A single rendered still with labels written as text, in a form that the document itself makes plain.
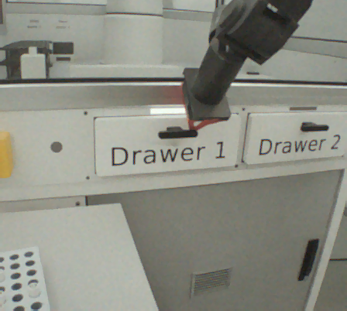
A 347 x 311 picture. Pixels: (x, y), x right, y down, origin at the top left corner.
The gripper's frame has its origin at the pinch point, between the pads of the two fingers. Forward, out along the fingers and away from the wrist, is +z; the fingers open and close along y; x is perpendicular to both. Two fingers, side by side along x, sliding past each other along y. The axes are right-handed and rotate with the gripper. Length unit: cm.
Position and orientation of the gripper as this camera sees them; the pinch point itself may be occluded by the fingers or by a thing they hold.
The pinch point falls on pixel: (192, 120)
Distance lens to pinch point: 62.7
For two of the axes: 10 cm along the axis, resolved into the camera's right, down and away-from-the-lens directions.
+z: -2.2, 4.9, 8.4
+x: -9.6, 0.3, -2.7
